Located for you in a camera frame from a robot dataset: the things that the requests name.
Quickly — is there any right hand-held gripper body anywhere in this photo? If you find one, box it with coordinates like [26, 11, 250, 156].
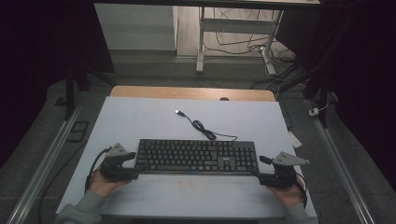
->
[272, 151, 311, 189]

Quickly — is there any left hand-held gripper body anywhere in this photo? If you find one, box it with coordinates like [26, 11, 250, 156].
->
[100, 143, 130, 182]

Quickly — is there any black keyboard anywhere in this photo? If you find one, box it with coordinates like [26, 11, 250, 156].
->
[134, 138, 261, 176]

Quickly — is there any person's left hand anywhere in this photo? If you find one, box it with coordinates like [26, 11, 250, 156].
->
[89, 169, 131, 199]

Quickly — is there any white paper tag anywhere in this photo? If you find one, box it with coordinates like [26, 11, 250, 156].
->
[287, 130, 304, 149]

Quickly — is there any white board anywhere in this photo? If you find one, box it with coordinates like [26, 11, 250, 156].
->
[55, 96, 318, 218]

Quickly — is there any small white adapter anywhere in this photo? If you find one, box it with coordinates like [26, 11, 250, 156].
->
[308, 98, 330, 118]

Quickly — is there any wooden table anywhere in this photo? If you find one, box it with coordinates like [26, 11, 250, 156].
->
[109, 85, 276, 103]

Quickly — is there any black stand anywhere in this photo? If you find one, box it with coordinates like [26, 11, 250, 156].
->
[63, 60, 118, 121]
[278, 54, 332, 129]

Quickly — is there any dark curtain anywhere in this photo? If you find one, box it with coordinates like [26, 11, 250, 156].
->
[275, 0, 396, 191]
[0, 0, 116, 169]

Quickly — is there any grey cabinet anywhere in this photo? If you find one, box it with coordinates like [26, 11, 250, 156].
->
[93, 3, 178, 51]

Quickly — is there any white-legged desk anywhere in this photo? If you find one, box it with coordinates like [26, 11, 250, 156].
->
[92, 0, 321, 76]

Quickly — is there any left hand-held gripper cable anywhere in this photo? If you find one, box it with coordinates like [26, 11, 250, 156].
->
[84, 147, 113, 194]

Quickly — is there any hand-held gripper cable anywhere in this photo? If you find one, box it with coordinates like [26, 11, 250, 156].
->
[84, 147, 113, 194]
[293, 178, 309, 209]

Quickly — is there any right hand-held gripper cable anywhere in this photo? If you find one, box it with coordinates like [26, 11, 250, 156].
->
[293, 178, 309, 209]

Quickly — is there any aluminium rail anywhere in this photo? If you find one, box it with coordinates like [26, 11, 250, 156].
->
[305, 98, 376, 224]
[6, 101, 84, 224]

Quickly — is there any black floor frame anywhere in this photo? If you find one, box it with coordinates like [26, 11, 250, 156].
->
[65, 120, 91, 144]

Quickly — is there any black floor cable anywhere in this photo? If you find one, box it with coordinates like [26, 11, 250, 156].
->
[37, 141, 89, 224]

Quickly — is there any black keyboard cable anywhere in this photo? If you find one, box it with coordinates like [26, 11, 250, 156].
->
[175, 109, 238, 142]

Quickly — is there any tangle of floor cables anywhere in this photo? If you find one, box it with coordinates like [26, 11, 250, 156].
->
[204, 7, 309, 91]

